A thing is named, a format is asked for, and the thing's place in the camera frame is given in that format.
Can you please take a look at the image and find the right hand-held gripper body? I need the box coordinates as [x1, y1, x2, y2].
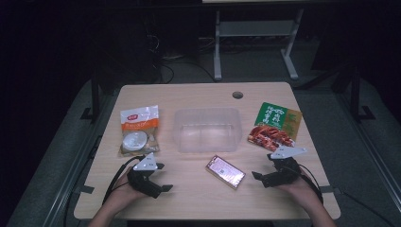
[262, 145, 307, 189]

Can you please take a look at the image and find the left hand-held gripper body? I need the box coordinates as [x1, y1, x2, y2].
[127, 152, 163, 200]

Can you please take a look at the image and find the green and gold food packet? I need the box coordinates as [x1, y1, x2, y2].
[247, 101, 304, 153]

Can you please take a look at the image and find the small brown rectangular box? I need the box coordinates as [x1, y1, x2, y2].
[205, 154, 247, 190]

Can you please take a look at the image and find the clear plastic container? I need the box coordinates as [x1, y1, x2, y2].
[172, 107, 243, 154]

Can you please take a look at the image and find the person's left hand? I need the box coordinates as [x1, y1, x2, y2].
[113, 168, 149, 204]

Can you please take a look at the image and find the person's right hand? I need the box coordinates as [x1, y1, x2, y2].
[276, 169, 317, 204]

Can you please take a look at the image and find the white and orange snack packet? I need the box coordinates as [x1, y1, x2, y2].
[118, 105, 161, 158]

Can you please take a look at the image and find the black metal stand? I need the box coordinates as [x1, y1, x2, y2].
[349, 64, 376, 123]
[79, 70, 102, 124]

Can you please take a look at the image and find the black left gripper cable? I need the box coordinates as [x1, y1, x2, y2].
[101, 155, 147, 206]

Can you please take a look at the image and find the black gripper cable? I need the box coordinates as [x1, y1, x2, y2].
[101, 155, 147, 206]
[298, 164, 324, 204]

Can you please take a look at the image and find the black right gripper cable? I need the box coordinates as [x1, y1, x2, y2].
[298, 164, 324, 204]

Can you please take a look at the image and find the black floor cable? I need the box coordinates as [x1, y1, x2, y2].
[340, 189, 396, 227]

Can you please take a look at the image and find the bundle of floor cables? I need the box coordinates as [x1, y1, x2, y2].
[148, 31, 219, 84]

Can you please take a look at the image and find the white metal stand frame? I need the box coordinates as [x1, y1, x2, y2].
[213, 9, 305, 81]

